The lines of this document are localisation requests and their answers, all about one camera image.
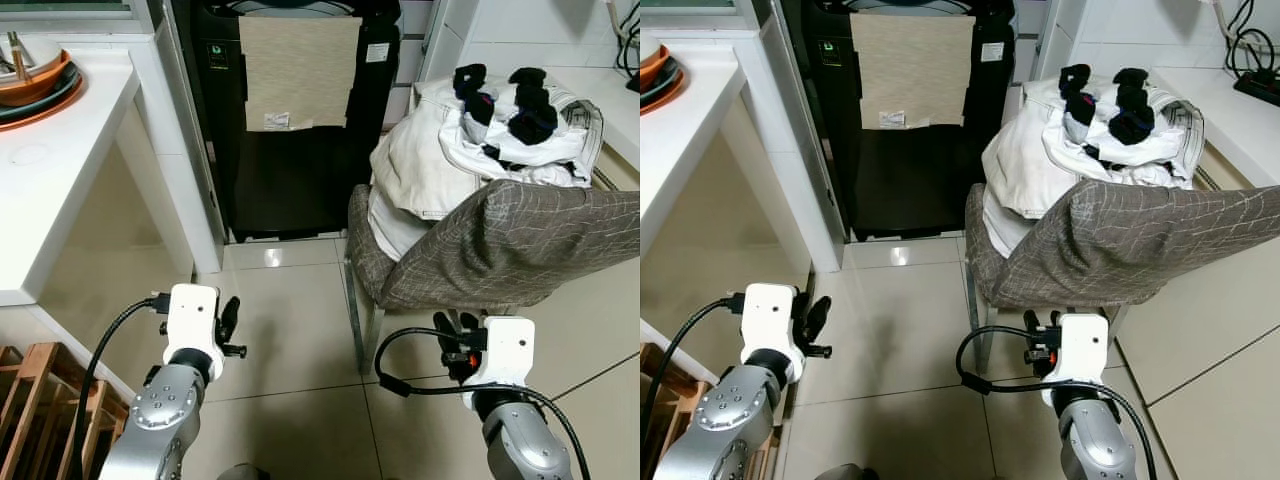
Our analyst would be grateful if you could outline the white striped garment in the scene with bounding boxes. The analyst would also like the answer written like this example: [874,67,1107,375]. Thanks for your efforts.
[540,90,608,189]
[1150,90,1207,189]

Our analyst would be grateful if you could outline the black sock red blue cuff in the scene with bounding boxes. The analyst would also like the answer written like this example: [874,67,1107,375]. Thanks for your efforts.
[453,64,498,129]
[1059,64,1100,129]

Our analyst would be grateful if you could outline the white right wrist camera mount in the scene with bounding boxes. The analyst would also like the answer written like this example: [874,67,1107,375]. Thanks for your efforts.
[464,317,537,412]
[1041,313,1110,407]

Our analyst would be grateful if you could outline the beige cloth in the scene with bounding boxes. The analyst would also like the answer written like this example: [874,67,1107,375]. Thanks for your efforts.
[849,12,977,132]
[238,14,364,134]

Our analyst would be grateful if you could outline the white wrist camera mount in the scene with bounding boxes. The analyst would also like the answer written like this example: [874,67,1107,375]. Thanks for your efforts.
[1041,313,1110,407]
[739,283,799,387]
[163,284,222,382]
[464,317,537,412]

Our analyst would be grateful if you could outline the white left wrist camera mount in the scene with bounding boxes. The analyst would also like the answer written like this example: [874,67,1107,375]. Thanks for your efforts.
[163,284,222,382]
[739,283,799,387]

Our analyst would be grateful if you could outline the orange bowl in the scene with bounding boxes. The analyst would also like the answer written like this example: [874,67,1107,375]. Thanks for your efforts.
[0,48,74,109]
[640,44,670,87]

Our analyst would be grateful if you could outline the dark plate with orange rim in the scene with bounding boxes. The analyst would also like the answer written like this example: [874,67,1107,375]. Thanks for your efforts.
[640,60,687,110]
[0,70,88,133]

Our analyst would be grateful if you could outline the wooden rack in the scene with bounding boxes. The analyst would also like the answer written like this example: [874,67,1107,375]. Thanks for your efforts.
[640,343,783,480]
[0,342,132,480]

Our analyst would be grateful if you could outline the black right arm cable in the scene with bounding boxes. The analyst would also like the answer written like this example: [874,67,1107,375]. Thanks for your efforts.
[374,327,593,480]
[955,324,1161,480]

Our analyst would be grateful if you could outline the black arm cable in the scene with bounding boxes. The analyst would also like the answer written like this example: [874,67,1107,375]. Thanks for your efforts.
[640,293,747,441]
[68,293,171,480]
[374,327,593,480]
[955,324,1161,480]

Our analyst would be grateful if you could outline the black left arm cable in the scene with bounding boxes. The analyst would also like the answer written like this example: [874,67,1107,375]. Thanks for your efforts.
[68,293,171,480]
[640,293,747,441]

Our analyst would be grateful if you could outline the cream white jacket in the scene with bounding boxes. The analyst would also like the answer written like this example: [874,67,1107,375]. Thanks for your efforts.
[367,75,601,264]
[981,75,1206,260]

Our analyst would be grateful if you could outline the plain black sock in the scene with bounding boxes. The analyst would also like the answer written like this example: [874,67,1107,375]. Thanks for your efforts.
[1107,67,1157,148]
[505,67,560,148]

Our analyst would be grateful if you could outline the white counter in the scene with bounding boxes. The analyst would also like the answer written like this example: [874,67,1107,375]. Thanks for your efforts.
[0,35,224,311]
[640,40,847,273]

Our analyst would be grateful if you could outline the chair with grey patterned cover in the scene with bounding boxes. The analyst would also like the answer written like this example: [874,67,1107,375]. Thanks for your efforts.
[964,180,1280,377]
[345,180,641,377]

